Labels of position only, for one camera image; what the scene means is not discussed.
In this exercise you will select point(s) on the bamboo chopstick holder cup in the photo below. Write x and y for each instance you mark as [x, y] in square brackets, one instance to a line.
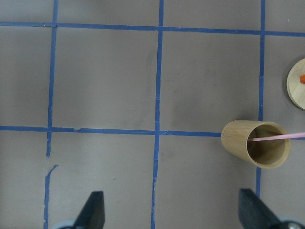
[237, 138]

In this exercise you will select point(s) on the pink chopstick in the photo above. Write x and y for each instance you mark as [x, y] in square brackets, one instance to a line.
[278, 137]

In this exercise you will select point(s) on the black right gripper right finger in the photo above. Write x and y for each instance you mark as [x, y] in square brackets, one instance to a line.
[254, 214]

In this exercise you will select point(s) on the wooden mug tree stand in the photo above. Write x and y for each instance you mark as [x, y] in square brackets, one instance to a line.
[295, 89]

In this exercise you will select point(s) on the orange mug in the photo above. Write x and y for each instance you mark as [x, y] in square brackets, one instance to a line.
[302, 79]

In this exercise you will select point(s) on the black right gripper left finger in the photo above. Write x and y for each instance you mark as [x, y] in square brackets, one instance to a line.
[92, 215]

